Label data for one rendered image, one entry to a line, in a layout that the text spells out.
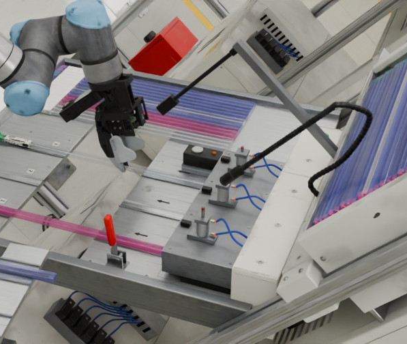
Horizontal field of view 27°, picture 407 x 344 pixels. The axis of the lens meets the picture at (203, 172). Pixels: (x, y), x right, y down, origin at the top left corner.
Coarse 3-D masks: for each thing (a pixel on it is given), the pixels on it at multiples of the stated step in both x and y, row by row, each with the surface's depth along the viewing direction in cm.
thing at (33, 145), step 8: (0, 136) 185; (32, 144) 183; (40, 144) 183; (56, 152) 181; (64, 152) 181; (72, 152) 180; (80, 152) 181; (88, 160) 180; (96, 160) 179; (104, 160) 178; (128, 168) 177; (136, 168) 176; (144, 168) 176; (152, 176) 176; (160, 176) 175; (168, 176) 174; (176, 176) 174; (184, 176) 174; (192, 184) 173; (200, 184) 172
